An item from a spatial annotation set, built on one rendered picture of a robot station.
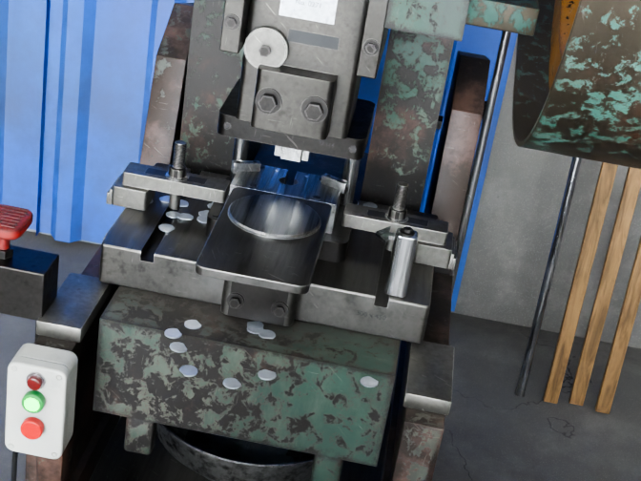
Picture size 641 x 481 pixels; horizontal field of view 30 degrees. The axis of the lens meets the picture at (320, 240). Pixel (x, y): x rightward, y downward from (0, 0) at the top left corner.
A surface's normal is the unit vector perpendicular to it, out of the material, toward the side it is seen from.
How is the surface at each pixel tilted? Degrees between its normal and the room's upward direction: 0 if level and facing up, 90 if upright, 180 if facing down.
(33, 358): 0
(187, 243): 0
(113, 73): 90
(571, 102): 130
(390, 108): 90
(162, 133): 73
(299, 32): 90
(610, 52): 119
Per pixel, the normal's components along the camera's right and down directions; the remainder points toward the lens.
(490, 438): 0.15, -0.88
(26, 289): -0.13, 0.43
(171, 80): -0.08, 0.15
